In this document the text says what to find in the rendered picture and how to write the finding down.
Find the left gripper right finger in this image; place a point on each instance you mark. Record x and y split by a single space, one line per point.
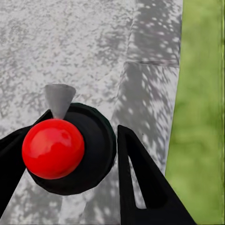
163 205

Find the pesticide atomizer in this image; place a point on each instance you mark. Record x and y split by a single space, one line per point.
71 147

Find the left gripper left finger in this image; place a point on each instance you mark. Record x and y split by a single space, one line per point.
12 165

